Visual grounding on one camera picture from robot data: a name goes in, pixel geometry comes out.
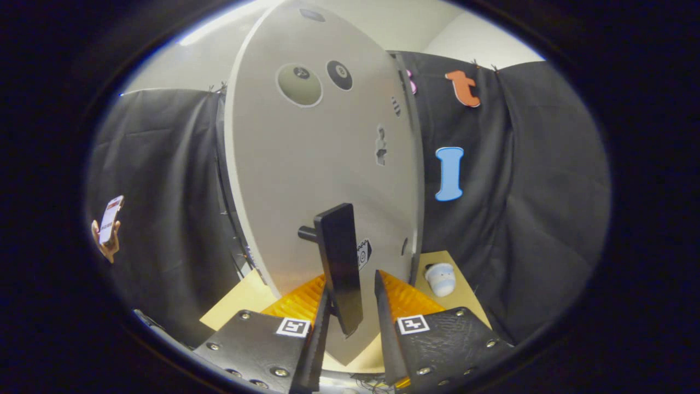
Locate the white and blue plush toy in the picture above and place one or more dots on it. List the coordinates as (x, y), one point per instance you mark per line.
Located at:
(441, 280)

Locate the black backdrop cloth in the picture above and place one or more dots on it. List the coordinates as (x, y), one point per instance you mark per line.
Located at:
(519, 164)

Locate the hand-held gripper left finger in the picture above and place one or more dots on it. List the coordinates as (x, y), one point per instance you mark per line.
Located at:
(314, 350)

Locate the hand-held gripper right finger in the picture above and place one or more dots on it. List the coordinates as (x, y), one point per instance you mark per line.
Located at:
(389, 339)

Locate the smartphone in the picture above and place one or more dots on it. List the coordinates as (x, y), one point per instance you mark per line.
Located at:
(111, 219)

